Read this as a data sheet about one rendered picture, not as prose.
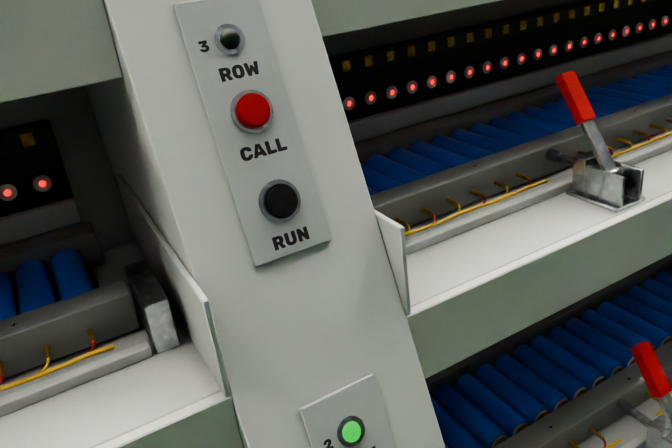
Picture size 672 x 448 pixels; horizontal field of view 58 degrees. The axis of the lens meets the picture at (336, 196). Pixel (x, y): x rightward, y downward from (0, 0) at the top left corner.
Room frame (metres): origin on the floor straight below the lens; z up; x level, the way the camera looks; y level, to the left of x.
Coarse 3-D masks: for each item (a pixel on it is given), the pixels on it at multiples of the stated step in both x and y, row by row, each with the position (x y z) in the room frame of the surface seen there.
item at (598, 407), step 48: (624, 288) 0.56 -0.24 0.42; (528, 336) 0.51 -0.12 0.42; (576, 336) 0.51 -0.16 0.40; (624, 336) 0.50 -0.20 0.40; (432, 384) 0.47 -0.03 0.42; (480, 384) 0.46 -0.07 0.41; (528, 384) 0.46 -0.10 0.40; (576, 384) 0.45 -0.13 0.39; (624, 384) 0.44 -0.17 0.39; (480, 432) 0.42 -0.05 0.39; (528, 432) 0.41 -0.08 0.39; (576, 432) 0.41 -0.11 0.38; (624, 432) 0.43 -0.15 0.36
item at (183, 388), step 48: (0, 240) 0.38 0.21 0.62; (144, 240) 0.36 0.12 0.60; (144, 288) 0.30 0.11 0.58; (192, 288) 0.25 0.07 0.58; (144, 336) 0.31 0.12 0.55; (192, 336) 0.30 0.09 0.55; (96, 384) 0.28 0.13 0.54; (144, 384) 0.27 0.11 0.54; (192, 384) 0.27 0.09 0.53; (0, 432) 0.26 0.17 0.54; (48, 432) 0.25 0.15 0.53; (96, 432) 0.25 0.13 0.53; (144, 432) 0.25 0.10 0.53; (192, 432) 0.26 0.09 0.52
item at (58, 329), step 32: (96, 288) 0.31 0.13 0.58; (32, 320) 0.29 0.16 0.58; (64, 320) 0.29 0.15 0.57; (96, 320) 0.30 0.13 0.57; (128, 320) 0.31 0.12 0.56; (0, 352) 0.28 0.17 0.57; (32, 352) 0.29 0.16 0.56; (64, 352) 0.30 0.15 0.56; (96, 352) 0.29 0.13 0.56; (0, 384) 0.27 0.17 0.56
